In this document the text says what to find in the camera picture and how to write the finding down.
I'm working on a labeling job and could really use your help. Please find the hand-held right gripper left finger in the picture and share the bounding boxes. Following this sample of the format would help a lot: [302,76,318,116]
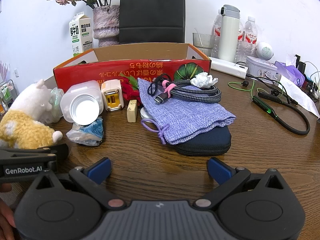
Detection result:
[30,157,125,210]

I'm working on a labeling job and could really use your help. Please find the braided cable bundle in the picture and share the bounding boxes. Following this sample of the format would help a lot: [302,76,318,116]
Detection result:
[147,74,222,105]

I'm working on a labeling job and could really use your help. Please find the white round speaker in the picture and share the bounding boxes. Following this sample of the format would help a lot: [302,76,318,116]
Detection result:
[255,42,274,60]

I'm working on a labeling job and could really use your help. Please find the wooden desktop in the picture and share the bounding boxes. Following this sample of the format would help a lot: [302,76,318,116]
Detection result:
[0,52,320,240]

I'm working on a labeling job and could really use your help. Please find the white yellow charger plug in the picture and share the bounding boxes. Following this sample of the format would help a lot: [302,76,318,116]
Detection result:
[101,79,125,113]

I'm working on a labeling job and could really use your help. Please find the black paper bag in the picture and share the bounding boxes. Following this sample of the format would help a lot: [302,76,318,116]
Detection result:
[119,0,186,44]

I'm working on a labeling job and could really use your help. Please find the blue white packet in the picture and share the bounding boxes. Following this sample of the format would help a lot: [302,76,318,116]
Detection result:
[66,117,105,147]

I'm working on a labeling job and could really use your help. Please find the purple woven pouch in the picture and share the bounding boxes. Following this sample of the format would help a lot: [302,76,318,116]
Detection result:
[137,77,237,145]

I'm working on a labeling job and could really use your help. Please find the person's left hand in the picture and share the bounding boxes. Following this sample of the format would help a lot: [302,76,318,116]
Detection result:
[0,183,16,228]

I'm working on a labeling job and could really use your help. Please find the cream rectangular tile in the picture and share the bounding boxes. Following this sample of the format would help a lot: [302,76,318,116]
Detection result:
[126,99,138,123]

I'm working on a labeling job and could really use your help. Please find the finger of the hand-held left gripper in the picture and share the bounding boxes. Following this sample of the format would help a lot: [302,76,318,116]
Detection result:
[37,143,69,161]

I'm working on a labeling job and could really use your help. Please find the white tissue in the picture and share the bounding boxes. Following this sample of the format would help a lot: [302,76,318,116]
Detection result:
[190,72,219,89]

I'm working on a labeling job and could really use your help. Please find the iridescent green wrapper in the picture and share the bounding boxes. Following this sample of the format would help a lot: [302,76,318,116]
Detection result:
[49,87,65,123]

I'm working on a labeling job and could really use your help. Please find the red rose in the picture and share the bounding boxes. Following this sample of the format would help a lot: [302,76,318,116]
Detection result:
[120,74,140,103]

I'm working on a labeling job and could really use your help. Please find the white thermos bottle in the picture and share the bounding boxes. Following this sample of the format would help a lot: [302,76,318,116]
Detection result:
[218,4,241,62]

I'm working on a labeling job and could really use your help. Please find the yellow white plush toy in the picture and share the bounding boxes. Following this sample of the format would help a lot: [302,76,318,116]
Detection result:
[0,79,63,148]

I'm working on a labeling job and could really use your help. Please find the metal wire rack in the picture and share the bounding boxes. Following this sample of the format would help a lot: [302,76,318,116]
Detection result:
[0,79,14,115]

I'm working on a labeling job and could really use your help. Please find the printed grey tin box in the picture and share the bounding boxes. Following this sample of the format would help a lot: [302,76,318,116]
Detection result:
[246,56,278,78]

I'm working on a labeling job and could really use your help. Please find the dark blue zip case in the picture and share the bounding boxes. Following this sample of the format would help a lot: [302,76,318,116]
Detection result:
[172,125,232,157]

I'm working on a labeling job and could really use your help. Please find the clear plastic water bottle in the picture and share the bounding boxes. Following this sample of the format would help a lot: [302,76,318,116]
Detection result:
[212,9,225,58]
[235,17,258,63]

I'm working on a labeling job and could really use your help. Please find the pink purple vase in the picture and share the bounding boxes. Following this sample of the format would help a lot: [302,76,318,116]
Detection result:
[92,5,120,48]

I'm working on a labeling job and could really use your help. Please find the black stand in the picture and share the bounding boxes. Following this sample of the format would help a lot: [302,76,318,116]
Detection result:
[295,54,307,73]

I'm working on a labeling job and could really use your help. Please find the white green milk carton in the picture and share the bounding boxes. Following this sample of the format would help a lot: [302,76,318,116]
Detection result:
[69,12,92,58]

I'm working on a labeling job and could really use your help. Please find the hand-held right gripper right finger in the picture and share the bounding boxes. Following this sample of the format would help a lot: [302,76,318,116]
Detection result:
[194,157,291,210]

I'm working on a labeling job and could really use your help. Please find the white power bank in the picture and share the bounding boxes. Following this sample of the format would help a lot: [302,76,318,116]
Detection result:
[211,57,250,78]

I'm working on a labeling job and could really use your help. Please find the clear drinking glass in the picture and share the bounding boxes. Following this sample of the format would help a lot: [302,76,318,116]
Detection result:
[192,32,216,58]

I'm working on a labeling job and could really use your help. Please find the clear plastic jar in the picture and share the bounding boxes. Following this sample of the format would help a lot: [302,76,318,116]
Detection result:
[60,80,104,126]

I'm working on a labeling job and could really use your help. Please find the red cardboard box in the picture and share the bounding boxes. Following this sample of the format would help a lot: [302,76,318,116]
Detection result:
[53,42,212,94]

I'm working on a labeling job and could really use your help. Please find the purple plastic bag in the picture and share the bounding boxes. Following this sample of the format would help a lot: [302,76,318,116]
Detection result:
[274,60,306,85]

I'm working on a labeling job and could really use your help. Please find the black green neckband earphones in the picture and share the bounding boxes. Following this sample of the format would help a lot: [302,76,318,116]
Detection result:
[228,80,310,135]

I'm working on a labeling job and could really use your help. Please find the white paper sheet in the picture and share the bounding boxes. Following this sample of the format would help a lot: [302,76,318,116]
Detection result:
[275,74,320,119]

